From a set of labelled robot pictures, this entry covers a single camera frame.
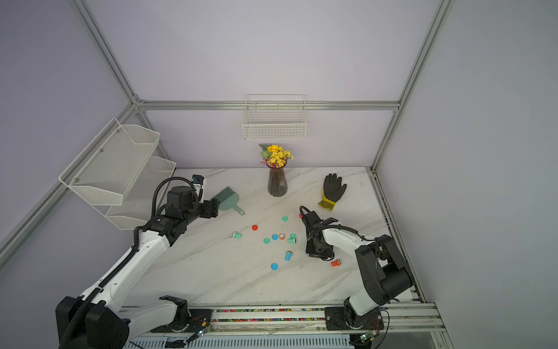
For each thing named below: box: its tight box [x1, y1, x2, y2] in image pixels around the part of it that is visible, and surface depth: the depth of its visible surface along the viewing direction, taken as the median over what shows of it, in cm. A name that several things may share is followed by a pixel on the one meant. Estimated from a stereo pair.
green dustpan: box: [217, 186, 245, 216], surface depth 110 cm
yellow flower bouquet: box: [258, 143, 295, 169], surface depth 95 cm
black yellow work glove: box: [318, 173, 348, 211], surface depth 111 cm
